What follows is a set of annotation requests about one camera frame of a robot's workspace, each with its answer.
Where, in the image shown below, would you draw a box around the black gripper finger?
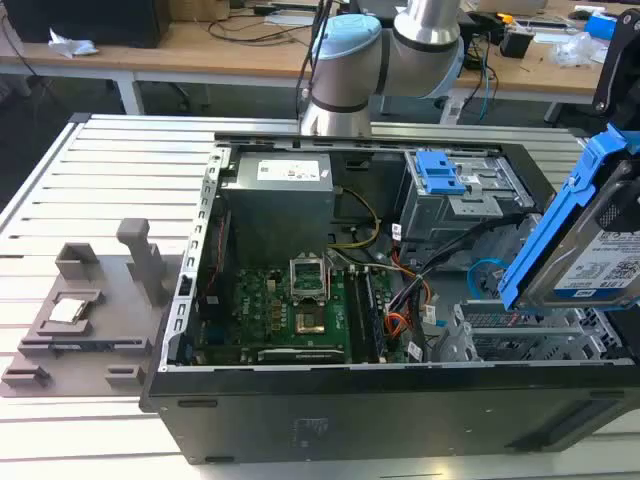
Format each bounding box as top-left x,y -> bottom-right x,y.
592,7 -> 640,119
598,158 -> 640,237

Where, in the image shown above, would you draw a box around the hard disk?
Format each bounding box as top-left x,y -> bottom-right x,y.
497,123 -> 640,312

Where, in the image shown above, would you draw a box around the blue disk wire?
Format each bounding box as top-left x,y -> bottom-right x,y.
466,256 -> 507,302

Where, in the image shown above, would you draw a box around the grey metal disk bay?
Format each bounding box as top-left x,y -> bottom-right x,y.
432,298 -> 629,365

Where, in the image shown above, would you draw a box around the black RAM slot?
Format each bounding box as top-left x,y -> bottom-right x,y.
346,269 -> 369,364

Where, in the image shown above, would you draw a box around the clear plastic bag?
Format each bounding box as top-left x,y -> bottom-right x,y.
551,31 -> 609,69

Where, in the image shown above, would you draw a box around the blue box on desk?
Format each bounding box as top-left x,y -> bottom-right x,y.
583,11 -> 620,39

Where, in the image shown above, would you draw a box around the small black box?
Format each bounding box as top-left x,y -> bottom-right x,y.
499,27 -> 535,59

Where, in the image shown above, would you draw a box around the grey metal drive cage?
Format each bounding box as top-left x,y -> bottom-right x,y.
398,148 -> 537,244

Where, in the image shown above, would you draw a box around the blue plastic drive latch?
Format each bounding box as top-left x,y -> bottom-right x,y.
415,150 -> 468,197

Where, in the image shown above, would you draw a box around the metal CPU socket cover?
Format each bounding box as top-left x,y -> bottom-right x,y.
288,254 -> 330,306

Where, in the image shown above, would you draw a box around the CPU socket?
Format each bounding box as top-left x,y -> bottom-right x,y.
293,308 -> 327,336

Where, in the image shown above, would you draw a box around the grey power supply unit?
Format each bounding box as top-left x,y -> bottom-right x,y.
219,152 -> 335,262

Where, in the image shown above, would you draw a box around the black open PC case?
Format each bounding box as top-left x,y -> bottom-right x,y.
138,130 -> 640,466

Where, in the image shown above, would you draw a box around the black graphics card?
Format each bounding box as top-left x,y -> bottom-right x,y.
256,347 -> 347,364

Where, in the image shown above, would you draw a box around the green motherboard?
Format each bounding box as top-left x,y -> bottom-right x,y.
192,267 -> 416,366

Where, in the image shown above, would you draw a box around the grey parts rack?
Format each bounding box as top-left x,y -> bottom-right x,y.
0,217 -> 187,399

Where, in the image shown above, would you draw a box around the black computer box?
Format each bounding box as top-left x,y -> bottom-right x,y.
3,0 -> 172,50

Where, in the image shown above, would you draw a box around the crumpled white paper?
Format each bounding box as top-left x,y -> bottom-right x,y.
47,27 -> 100,58

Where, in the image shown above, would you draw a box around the dark RAM stick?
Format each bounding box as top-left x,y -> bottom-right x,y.
49,340 -> 144,352

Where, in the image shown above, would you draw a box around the silver CPU chip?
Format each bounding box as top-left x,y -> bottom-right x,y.
47,297 -> 87,324

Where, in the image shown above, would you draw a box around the hanging blue green cable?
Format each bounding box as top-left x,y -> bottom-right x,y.
477,37 -> 498,122

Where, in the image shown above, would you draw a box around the black cable bundle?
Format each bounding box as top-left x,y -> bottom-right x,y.
387,212 -> 544,326

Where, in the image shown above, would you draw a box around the yellow and black wires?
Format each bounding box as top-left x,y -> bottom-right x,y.
327,186 -> 383,251

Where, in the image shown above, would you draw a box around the orange wire bundle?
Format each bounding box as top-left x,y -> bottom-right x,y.
385,311 -> 414,347

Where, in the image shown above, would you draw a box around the thin black arm cables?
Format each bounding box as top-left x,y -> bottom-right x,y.
295,0 -> 335,104

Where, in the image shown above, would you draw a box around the black cable on desk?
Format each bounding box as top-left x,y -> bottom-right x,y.
206,13 -> 315,47

